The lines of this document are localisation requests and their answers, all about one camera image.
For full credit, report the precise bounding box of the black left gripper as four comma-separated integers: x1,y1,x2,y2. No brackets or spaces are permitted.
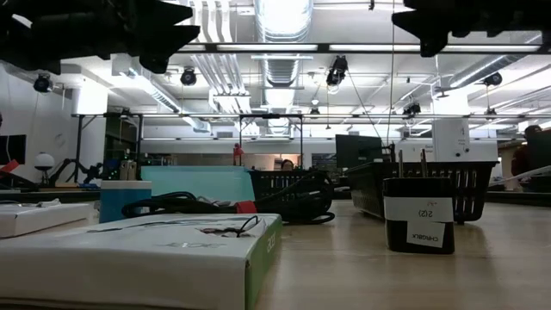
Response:
0,0,201,76

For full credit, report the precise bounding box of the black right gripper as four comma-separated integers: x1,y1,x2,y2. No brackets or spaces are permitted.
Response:
391,0,551,59

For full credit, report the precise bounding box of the black cable bundle red tie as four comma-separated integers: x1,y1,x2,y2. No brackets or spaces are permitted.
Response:
121,170,337,226

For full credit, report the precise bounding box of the black charger with white labels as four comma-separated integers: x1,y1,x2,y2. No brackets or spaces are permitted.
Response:
382,149,456,255

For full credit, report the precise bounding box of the green translucent plastic bin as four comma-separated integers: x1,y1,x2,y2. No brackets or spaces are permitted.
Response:
140,165,257,202

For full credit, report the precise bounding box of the dark storage shelf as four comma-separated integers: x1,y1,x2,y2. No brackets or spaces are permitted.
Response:
104,112,145,180

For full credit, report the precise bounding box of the white pillar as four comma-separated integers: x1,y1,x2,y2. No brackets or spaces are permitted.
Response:
431,92,471,163

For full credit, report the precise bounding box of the black computer monitor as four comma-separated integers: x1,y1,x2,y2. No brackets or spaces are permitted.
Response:
335,133,384,170

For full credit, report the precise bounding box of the black slotted plastic basket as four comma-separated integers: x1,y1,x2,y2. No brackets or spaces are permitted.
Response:
248,169,335,204
345,161,500,225

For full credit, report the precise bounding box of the white globe lamp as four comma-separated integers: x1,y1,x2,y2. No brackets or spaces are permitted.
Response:
34,152,56,186

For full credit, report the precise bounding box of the black overhead frame bar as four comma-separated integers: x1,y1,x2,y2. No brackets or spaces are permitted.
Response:
176,41,551,55

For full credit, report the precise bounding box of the silver ventilation duct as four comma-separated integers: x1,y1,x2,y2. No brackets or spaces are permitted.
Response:
253,0,314,87

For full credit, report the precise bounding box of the dark wall screen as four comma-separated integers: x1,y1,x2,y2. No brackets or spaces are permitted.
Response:
0,134,27,165

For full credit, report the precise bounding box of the black aluminium table frame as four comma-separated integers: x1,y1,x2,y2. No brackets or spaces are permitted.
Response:
0,189,551,207

